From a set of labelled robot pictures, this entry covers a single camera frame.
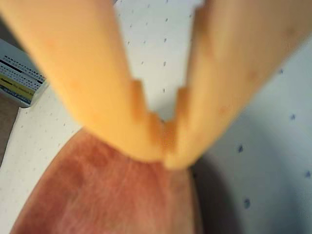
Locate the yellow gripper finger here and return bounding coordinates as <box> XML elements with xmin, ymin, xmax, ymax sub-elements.
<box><xmin>0</xmin><ymin>0</ymin><xmax>164</xmax><ymax>162</ymax></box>
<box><xmin>164</xmin><ymin>0</ymin><xmax>312</xmax><ymax>171</ymax></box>

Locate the brown wooden bowl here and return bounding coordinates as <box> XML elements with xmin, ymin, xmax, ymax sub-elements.
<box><xmin>9</xmin><ymin>128</ymin><xmax>204</xmax><ymax>234</ymax></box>

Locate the white printed box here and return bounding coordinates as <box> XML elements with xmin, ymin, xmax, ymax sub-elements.
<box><xmin>0</xmin><ymin>39</ymin><xmax>48</xmax><ymax>109</ymax></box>

